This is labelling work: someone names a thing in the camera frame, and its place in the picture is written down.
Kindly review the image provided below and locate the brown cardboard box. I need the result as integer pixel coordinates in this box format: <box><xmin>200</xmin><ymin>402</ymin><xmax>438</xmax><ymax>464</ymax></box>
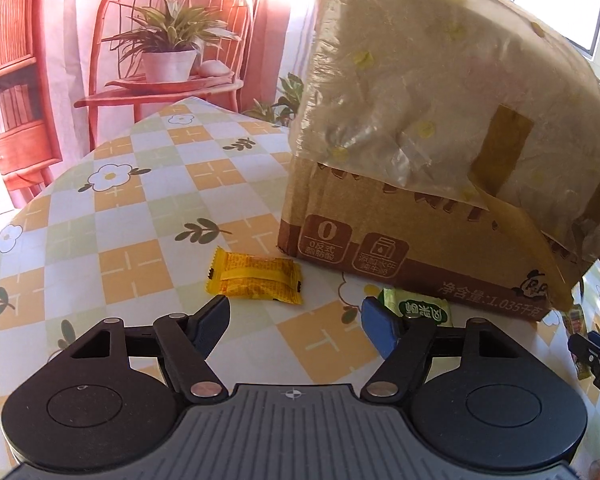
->
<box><xmin>276</xmin><ymin>155</ymin><xmax>581</xmax><ymax>323</ymax></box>

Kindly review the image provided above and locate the printed wall backdrop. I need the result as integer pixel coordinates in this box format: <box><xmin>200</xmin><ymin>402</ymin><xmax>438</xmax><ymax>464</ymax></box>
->
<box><xmin>0</xmin><ymin>0</ymin><xmax>326</xmax><ymax>221</ymax></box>

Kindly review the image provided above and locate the yellow snack packet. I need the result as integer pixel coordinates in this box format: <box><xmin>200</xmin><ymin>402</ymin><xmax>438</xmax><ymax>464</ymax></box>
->
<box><xmin>203</xmin><ymin>247</ymin><xmax>305</xmax><ymax>307</ymax></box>

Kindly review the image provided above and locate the small olive snack packet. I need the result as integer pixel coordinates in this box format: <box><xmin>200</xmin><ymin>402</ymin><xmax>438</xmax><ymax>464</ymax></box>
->
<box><xmin>572</xmin><ymin>355</ymin><xmax>598</xmax><ymax>381</ymax></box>
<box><xmin>560</xmin><ymin>310</ymin><xmax>588</xmax><ymax>335</ymax></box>

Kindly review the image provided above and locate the window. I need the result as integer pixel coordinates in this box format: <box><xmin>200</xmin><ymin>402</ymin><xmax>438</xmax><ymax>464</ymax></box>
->
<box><xmin>510</xmin><ymin>0</ymin><xmax>600</xmax><ymax>56</ymax></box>

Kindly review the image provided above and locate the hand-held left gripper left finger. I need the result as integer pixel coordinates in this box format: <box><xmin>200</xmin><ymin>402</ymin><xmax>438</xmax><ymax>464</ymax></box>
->
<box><xmin>55</xmin><ymin>295</ymin><xmax>231</xmax><ymax>403</ymax></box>

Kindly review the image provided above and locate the small green snack packet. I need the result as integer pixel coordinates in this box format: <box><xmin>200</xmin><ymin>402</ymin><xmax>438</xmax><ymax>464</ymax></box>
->
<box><xmin>382</xmin><ymin>287</ymin><xmax>453</xmax><ymax>327</ymax></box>

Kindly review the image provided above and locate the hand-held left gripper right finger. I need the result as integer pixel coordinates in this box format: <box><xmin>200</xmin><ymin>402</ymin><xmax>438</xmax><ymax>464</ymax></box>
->
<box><xmin>361</xmin><ymin>297</ymin><xmax>538</xmax><ymax>401</ymax></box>

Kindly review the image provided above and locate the floral checked tablecloth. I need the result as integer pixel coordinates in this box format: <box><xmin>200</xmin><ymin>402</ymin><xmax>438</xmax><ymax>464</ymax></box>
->
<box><xmin>0</xmin><ymin>96</ymin><xmax>600</xmax><ymax>480</ymax></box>

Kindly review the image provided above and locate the clear plastic bag liner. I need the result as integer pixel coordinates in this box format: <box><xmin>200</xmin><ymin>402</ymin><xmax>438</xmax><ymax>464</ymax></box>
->
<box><xmin>287</xmin><ymin>0</ymin><xmax>600</xmax><ymax>311</ymax></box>

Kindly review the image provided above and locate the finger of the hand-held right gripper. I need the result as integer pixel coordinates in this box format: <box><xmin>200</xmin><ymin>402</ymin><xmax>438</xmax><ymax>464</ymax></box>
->
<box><xmin>569</xmin><ymin>331</ymin><xmax>600</xmax><ymax>368</ymax></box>

